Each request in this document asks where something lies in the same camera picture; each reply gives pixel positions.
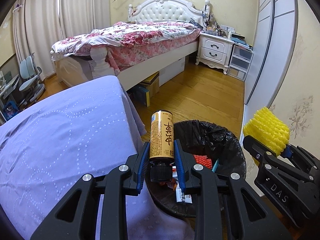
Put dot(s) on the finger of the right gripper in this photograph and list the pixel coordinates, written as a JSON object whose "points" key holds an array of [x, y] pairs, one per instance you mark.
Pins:
{"points": [[264, 155], [303, 160]]}

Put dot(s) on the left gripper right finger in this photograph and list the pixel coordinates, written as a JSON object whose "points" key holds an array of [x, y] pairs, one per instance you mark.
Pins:
{"points": [[226, 206]]}

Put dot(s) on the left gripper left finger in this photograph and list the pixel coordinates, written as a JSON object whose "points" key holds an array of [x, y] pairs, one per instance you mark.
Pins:
{"points": [[97, 203]]}

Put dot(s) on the yellow foam net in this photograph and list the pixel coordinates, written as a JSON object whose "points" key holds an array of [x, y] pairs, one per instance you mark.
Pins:
{"points": [[266, 128]]}

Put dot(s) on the red foam net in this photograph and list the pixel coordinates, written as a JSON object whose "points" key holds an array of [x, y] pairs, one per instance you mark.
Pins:
{"points": [[204, 161]]}

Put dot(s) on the yellow label bottle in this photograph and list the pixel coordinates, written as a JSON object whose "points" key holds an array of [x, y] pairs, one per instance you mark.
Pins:
{"points": [[161, 154]]}

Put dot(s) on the teal white wrapper tube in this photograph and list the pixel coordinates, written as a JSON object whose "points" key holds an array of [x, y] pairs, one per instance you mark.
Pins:
{"points": [[215, 166]]}

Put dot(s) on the white printed packet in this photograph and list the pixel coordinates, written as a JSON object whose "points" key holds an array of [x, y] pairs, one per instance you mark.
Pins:
{"points": [[180, 196]]}

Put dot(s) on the black lined trash bin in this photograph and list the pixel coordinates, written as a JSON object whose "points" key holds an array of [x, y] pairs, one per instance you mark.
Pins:
{"points": [[217, 143]]}

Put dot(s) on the purple tablecloth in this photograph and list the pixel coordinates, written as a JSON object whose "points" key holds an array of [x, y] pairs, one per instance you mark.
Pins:
{"points": [[91, 128]]}

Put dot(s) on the plastic drawer unit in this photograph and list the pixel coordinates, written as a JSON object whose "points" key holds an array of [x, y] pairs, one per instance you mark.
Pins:
{"points": [[240, 62]]}

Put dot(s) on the white nightstand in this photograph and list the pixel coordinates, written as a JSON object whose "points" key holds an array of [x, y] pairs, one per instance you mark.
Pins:
{"points": [[214, 51]]}

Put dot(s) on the white storage box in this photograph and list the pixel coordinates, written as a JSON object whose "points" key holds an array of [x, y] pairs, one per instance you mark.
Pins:
{"points": [[170, 71]]}

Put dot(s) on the cardboard box under bed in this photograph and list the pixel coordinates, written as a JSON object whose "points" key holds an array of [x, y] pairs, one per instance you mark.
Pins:
{"points": [[146, 89]]}

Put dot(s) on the study desk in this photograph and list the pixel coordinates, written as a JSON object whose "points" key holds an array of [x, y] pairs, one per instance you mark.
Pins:
{"points": [[6, 94]]}

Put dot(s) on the light blue desk chair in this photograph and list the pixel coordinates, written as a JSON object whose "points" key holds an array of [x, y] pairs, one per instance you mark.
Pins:
{"points": [[30, 73]]}

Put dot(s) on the white bed with headboard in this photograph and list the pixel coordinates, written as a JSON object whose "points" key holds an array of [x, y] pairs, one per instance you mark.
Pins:
{"points": [[74, 70]]}

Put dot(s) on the floral pink quilt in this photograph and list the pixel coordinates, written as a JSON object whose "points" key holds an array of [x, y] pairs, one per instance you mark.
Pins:
{"points": [[128, 44]]}

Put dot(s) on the beige curtains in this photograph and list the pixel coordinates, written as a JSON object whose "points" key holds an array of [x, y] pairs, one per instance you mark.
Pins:
{"points": [[38, 24]]}

